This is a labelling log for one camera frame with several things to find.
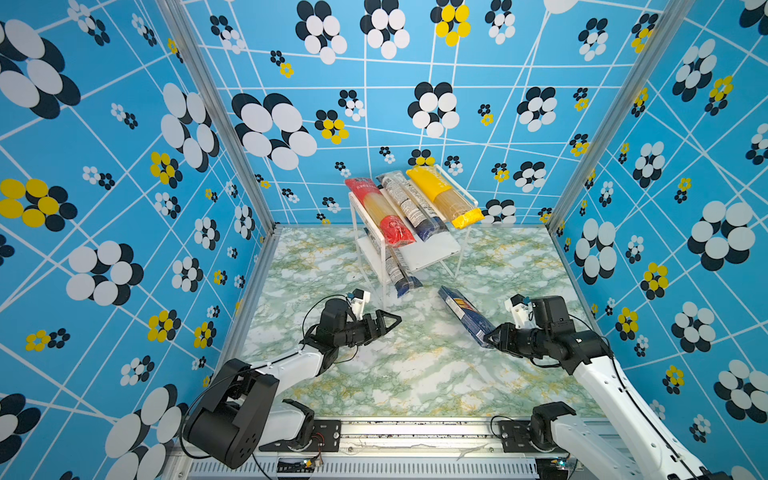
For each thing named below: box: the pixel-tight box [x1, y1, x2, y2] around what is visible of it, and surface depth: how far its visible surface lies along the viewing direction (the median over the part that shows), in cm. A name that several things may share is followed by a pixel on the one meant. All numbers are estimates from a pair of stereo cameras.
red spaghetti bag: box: [345, 178, 416, 246], surface depth 75 cm
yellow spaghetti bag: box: [406, 164, 485, 230], surface depth 80 cm
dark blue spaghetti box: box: [437, 285, 496, 348], surface depth 84 cm
